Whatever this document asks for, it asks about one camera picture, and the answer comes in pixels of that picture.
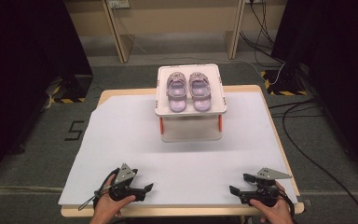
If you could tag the stand base with hazard tape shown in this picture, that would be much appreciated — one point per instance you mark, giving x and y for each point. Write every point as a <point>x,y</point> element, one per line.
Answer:
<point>71,90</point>
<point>284,84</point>

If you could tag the black curtain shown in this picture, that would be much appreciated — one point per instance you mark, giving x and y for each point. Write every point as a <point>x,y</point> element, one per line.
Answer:
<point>338,62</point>
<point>28,62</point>

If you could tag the white table mat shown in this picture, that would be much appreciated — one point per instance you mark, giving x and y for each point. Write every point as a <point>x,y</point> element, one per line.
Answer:
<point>136,149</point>

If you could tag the purple sandal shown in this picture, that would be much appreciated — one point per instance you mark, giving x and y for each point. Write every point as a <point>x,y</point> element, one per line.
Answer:
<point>200,91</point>
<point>176,92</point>

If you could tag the person's right hand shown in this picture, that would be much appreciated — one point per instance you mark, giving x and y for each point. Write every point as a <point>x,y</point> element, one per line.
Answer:
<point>278,213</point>

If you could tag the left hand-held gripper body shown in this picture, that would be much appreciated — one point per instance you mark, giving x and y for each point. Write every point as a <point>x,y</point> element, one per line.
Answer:
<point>122,189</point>

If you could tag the white two-tier shoe rack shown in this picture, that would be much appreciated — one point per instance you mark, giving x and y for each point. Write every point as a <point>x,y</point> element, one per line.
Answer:
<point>191,129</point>

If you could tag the person's left hand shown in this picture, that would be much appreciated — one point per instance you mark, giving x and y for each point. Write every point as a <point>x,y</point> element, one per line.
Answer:
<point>107,207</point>

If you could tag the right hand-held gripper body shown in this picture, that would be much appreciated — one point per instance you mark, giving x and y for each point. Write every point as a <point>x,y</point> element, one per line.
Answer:
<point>264,194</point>

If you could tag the wall power socket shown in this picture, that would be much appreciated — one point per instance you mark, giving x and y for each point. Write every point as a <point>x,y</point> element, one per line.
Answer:
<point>118,3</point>

